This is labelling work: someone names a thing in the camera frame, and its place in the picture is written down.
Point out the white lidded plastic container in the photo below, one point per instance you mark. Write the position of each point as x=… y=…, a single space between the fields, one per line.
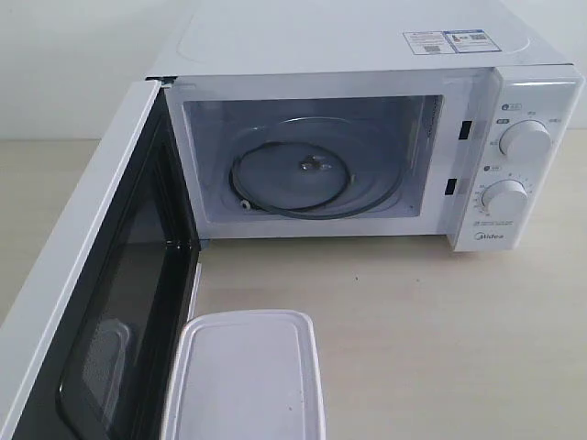
x=250 y=374

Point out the white microwave door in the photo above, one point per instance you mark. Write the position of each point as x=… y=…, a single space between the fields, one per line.
x=87 y=347

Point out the white Midea microwave oven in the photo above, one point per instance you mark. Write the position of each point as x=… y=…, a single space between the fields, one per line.
x=236 y=68

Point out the glass turntable plate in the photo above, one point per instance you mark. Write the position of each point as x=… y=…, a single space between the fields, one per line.
x=318 y=168

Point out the lower white timer knob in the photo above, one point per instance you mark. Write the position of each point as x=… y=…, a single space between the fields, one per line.
x=503 y=198

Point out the upper white power knob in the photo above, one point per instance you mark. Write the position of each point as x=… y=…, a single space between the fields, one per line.
x=525 y=140

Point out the blue white label sticker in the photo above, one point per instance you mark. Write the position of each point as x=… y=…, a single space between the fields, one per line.
x=444 y=42

